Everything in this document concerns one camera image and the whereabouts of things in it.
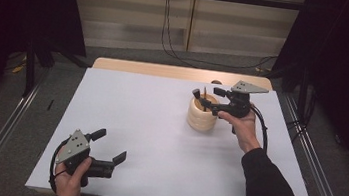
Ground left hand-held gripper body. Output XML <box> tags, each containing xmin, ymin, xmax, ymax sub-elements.
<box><xmin>51</xmin><ymin>126</ymin><xmax>121</xmax><ymax>191</ymax></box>

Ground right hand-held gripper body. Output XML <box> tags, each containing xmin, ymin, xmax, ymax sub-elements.
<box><xmin>207</xmin><ymin>77</ymin><xmax>271</xmax><ymax>138</ymax></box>

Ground cream ribbed cup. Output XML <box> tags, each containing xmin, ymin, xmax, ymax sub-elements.
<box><xmin>185</xmin><ymin>91</ymin><xmax>222</xmax><ymax>134</ymax></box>

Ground person's right hand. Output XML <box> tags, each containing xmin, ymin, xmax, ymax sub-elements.
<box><xmin>212</xmin><ymin>107</ymin><xmax>265</xmax><ymax>156</ymax></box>

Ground person's left hand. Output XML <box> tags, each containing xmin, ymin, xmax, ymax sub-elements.
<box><xmin>51</xmin><ymin>148</ymin><xmax>93</xmax><ymax>196</ymax></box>

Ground white table sheet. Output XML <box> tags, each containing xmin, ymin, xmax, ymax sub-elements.
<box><xmin>23</xmin><ymin>60</ymin><xmax>332</xmax><ymax>196</ymax></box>

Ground black metal stand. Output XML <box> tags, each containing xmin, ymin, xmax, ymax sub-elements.
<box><xmin>20</xmin><ymin>36</ymin><xmax>42</xmax><ymax>99</ymax></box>
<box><xmin>295</xmin><ymin>66</ymin><xmax>312</xmax><ymax>122</ymax></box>

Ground yellow floor object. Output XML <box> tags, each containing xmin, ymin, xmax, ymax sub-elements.
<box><xmin>11</xmin><ymin>54</ymin><xmax>29</xmax><ymax>76</ymax></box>

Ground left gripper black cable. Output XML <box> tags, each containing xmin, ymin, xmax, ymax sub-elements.
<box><xmin>46</xmin><ymin>135</ymin><xmax>73</xmax><ymax>195</ymax></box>

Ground black wall cable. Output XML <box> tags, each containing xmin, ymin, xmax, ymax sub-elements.
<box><xmin>160</xmin><ymin>0</ymin><xmax>285</xmax><ymax>75</ymax></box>
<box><xmin>156</xmin><ymin>0</ymin><xmax>209</xmax><ymax>69</ymax></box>

